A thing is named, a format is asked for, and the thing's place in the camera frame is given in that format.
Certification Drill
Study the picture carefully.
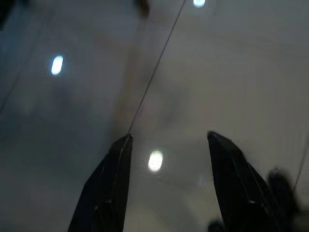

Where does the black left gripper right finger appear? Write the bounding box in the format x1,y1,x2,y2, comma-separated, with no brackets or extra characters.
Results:
207,131,282,232

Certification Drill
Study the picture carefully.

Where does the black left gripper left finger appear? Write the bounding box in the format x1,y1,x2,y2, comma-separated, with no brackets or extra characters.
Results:
67,134,134,232

